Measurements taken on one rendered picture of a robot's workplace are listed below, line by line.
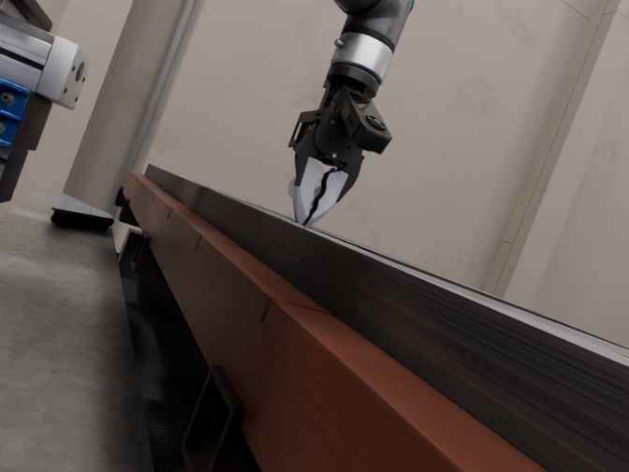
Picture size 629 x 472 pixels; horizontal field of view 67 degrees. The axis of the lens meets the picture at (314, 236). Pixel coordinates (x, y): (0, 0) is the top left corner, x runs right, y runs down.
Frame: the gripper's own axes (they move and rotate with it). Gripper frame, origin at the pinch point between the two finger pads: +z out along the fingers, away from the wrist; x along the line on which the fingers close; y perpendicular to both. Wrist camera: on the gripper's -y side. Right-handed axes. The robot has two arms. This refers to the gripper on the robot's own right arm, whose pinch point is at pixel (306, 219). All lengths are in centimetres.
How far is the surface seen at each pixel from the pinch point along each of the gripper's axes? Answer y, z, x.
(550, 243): 213, -56, -312
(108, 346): -6.9, 19.0, 18.8
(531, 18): 247, -218, -236
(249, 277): -30.4, 4.5, 16.2
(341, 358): -41.9, 4.5, 16.1
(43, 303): 1.5, 19.1, 25.5
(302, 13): 267, -133, -65
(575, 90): 226, -179, -288
